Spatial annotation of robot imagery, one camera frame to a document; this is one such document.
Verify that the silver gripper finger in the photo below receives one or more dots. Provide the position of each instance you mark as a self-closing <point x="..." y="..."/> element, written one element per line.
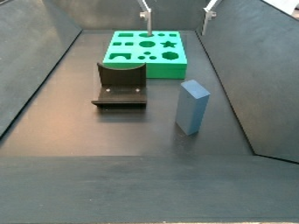
<point x="146" y="14"/>
<point x="210" y="14"/>

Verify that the blue rectangular block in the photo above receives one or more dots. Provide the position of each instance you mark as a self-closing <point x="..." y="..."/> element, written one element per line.
<point x="191" y="106"/>

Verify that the green shape sorting board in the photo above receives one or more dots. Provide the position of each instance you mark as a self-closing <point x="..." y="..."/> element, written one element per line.
<point x="159" y="51"/>

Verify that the black curved holder stand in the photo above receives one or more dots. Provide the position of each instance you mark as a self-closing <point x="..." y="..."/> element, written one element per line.
<point x="122" y="86"/>

